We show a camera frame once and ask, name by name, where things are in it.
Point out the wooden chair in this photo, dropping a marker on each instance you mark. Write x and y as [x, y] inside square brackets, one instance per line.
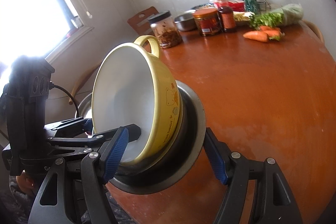
[140, 22]

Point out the carrot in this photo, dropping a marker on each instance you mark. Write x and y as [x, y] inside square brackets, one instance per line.
[257, 36]
[273, 33]

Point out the rear carrot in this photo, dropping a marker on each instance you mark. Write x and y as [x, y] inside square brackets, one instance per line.
[273, 33]

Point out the red packet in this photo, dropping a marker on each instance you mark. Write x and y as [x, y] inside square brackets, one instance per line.
[235, 6]

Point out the yellow handled bowl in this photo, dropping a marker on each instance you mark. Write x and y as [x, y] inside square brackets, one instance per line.
[133, 86]

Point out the steel basin at back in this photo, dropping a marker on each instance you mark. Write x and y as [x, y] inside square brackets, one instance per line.
[185, 22]

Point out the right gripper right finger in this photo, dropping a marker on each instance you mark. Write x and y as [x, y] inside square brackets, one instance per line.
[218, 156]

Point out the window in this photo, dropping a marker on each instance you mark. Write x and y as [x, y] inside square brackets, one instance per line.
[35, 28]

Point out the steel bowl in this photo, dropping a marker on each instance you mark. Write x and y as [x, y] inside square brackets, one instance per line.
[179, 158]

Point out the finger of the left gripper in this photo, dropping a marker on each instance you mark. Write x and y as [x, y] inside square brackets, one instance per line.
[73, 127]

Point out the dark sauce bottle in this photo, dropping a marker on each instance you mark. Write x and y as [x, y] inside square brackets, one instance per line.
[227, 16]

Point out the jar with orange lid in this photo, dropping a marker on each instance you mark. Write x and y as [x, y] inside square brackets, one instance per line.
[207, 21]

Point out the front carrot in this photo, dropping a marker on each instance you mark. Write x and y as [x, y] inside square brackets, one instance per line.
[257, 36]

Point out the bag of green vegetables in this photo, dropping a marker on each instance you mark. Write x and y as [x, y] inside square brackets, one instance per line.
[283, 16]

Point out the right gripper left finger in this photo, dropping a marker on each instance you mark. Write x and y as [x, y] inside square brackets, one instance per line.
[111, 156]

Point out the rattan chair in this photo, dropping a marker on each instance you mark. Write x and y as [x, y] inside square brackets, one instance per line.
[315, 29]

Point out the jar with black lid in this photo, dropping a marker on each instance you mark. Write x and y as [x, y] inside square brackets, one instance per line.
[165, 29]

